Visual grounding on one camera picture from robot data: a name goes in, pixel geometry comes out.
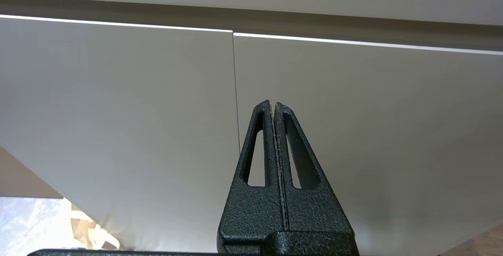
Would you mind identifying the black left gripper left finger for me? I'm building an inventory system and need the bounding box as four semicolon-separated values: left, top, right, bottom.
217;99;285;256

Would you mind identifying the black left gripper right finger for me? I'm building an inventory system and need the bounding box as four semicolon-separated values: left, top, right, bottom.
274;102;355;234

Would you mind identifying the wide white cabinet door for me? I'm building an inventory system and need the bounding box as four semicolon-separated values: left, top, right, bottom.
233;32;503;256

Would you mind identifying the white sideboard cabinet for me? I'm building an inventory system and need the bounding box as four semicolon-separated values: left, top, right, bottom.
0;0;503;256

